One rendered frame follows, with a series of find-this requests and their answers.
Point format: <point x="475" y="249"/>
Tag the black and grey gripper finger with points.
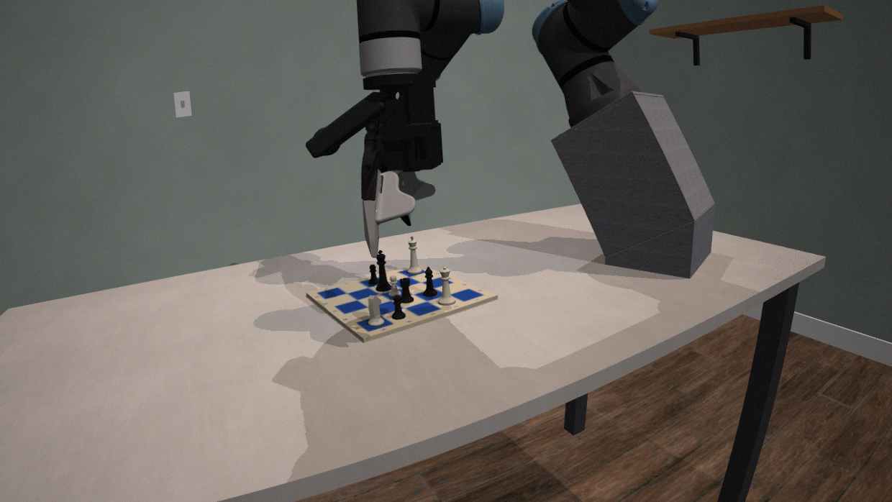
<point x="411" y="185"/>
<point x="382" y="199"/>

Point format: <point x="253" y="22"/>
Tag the white knight chess piece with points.
<point x="374" y="310"/>

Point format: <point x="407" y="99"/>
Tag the white chess king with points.
<point x="414" y="268"/>

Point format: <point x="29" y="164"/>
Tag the white queen chess piece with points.
<point x="446" y="298"/>

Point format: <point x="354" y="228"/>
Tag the blue and cream chessboard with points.
<point x="347" y="303"/>

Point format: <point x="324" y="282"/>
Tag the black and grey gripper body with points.
<point x="407" y="121"/>

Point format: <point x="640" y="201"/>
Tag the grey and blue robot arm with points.
<point x="574" y="39"/>

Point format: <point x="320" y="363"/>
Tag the white pawn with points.
<point x="394" y="290"/>

